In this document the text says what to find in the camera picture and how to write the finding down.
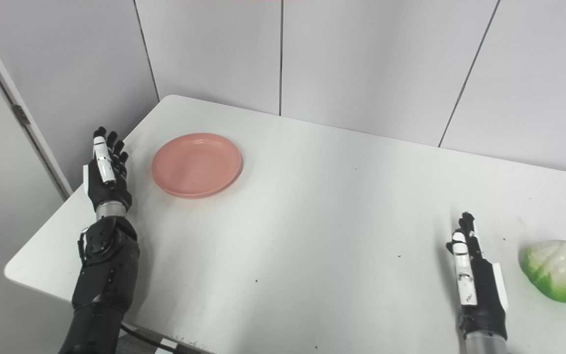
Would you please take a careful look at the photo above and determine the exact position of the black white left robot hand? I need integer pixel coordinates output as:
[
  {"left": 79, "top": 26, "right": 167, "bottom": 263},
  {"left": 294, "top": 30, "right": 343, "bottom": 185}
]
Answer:
[{"left": 83, "top": 126, "right": 133, "bottom": 213}]

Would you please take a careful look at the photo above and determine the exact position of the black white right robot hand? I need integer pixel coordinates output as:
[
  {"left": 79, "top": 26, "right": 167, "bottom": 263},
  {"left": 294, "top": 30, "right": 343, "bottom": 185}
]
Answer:
[{"left": 446, "top": 212, "right": 509, "bottom": 341}]

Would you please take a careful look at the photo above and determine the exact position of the green white toy cabbage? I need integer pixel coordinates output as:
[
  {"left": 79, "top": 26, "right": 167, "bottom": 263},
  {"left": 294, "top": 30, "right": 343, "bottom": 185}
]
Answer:
[{"left": 518, "top": 237, "right": 566, "bottom": 304}]

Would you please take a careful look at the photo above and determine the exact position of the pink round plate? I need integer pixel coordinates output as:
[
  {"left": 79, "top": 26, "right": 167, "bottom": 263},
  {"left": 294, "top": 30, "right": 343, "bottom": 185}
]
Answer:
[{"left": 151, "top": 133, "right": 243, "bottom": 199}]

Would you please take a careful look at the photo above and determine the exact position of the grey metal door hinge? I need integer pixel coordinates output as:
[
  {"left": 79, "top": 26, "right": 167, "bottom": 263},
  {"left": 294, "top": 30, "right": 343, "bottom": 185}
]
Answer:
[{"left": 11, "top": 104, "right": 31, "bottom": 125}]

